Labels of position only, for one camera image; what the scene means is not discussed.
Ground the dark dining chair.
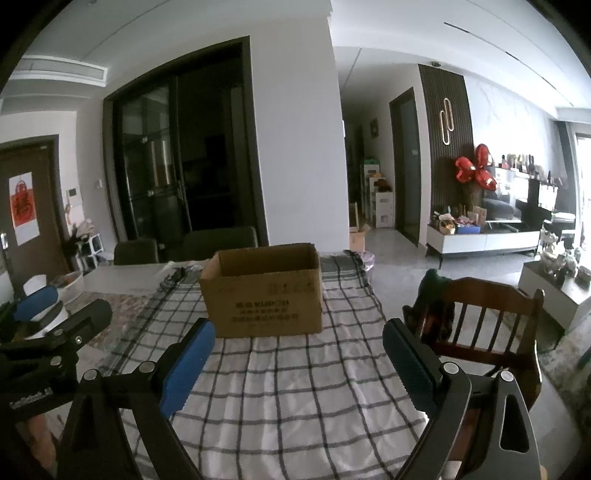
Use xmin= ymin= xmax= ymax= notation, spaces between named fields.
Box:
xmin=179 ymin=226 xmax=258 ymax=261
xmin=113 ymin=239 xmax=160 ymax=266

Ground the dark glass sliding door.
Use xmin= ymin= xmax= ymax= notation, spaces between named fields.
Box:
xmin=102 ymin=37 xmax=269 ymax=264

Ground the brown cardboard box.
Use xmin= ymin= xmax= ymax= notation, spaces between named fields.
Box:
xmin=199 ymin=243 xmax=324 ymax=339

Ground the television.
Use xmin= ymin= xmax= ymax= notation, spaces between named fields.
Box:
xmin=480 ymin=178 xmax=532 ymax=222

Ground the dark room door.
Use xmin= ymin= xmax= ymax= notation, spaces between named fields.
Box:
xmin=389 ymin=87 xmax=422 ymax=247

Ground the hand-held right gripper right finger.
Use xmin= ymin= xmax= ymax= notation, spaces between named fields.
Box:
xmin=381 ymin=318 xmax=541 ymax=480

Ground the brown entrance door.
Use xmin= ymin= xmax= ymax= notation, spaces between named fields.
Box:
xmin=0 ymin=135 xmax=70 ymax=296

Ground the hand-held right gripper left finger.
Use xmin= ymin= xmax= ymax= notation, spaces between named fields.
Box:
xmin=56 ymin=318 xmax=218 ymax=480

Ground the ceiling air vent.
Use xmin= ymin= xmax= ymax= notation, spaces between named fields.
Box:
xmin=18 ymin=55 xmax=109 ymax=87

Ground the pile of gift boxes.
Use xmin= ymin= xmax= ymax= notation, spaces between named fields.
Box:
xmin=431 ymin=205 xmax=489 ymax=234

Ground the group of table ornaments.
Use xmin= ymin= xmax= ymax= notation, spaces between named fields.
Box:
xmin=540 ymin=231 xmax=591 ymax=283

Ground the white shelf unit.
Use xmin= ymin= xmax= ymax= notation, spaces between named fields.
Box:
xmin=365 ymin=159 xmax=395 ymax=229

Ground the red foil balloon bunch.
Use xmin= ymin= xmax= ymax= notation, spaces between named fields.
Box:
xmin=455 ymin=144 xmax=498 ymax=190

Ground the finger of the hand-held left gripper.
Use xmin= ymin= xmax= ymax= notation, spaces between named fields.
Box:
xmin=0 ymin=299 xmax=114 ymax=374
xmin=0 ymin=285 xmax=63 ymax=342

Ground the brown wooden chair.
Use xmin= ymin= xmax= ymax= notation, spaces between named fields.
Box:
xmin=403 ymin=276 xmax=546 ymax=462

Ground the white bowl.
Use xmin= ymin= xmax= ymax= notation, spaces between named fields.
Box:
xmin=59 ymin=271 xmax=85 ymax=302

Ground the floral table mat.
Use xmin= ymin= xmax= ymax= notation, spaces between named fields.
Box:
xmin=69 ymin=293 xmax=155 ymax=370

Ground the row of shelf ornaments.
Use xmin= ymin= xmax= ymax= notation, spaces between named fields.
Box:
xmin=496 ymin=152 xmax=568 ymax=188

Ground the coffee table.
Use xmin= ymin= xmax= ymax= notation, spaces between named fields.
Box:
xmin=517 ymin=261 xmax=591 ymax=330

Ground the checked tablecloth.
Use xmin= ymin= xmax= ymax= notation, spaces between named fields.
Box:
xmin=99 ymin=251 xmax=428 ymax=480

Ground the white television cabinet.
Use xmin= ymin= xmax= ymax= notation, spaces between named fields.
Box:
xmin=426 ymin=224 xmax=541 ymax=269

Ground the white cube shelf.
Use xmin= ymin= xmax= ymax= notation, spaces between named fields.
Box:
xmin=76 ymin=233 xmax=101 ymax=271

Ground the red and white door poster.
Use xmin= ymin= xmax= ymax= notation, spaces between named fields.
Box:
xmin=9 ymin=172 xmax=40 ymax=245

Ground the looped wall lamp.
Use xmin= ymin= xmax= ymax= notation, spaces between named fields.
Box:
xmin=438 ymin=98 xmax=454 ymax=146

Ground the dark cloth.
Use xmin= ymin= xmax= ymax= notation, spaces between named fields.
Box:
xmin=409 ymin=268 xmax=456 ymax=343

